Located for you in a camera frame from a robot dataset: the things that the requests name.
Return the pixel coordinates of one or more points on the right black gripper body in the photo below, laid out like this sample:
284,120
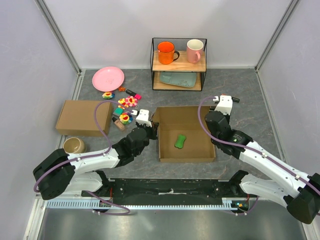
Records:
227,117

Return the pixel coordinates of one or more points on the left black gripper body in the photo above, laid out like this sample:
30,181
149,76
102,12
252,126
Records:
151,134

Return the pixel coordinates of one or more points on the green black eraser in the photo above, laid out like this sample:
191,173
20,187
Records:
179,143

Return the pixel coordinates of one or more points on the brown cardboard box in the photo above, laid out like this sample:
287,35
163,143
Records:
175,120
79,117

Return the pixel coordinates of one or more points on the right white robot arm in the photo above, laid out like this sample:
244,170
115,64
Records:
295,190

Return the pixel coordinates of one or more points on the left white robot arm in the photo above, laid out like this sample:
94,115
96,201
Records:
68,172

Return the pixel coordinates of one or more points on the closed brown cardboard box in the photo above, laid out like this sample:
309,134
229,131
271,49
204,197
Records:
79,117

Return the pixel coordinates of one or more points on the foundation bottle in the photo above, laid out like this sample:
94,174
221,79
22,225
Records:
118,124

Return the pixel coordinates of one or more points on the orange black highlighter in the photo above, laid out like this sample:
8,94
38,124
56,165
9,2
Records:
235,99

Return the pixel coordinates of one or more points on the rainbow flower toy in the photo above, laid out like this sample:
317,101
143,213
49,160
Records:
125,118

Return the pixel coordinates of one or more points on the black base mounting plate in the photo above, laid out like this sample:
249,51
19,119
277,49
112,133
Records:
169,191

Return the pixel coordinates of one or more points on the pink flower toy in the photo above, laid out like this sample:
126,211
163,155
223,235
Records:
131,101

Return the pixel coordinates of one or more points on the orange yellow flower toy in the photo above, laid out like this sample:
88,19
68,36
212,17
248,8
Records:
122,103

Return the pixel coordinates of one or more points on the pink black highlighter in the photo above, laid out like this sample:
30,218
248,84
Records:
133,94

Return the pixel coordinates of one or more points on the light green tray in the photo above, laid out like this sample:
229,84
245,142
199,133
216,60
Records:
180,79

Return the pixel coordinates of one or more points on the beige cup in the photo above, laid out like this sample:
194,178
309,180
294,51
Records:
74,145

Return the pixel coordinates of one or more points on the small orange flower toy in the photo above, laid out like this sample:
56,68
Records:
121,89

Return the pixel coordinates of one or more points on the pink plate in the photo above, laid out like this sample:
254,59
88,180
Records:
108,79

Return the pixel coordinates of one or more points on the pink mug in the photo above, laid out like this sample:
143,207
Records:
194,50

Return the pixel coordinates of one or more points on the orange mug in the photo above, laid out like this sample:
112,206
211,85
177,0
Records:
167,53

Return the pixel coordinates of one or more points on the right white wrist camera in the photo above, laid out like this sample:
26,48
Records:
223,104

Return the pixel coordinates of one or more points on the black wire wooden shelf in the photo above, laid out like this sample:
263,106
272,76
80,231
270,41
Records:
181,65

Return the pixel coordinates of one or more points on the grey slotted cable duct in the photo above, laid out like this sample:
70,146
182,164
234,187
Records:
224,204

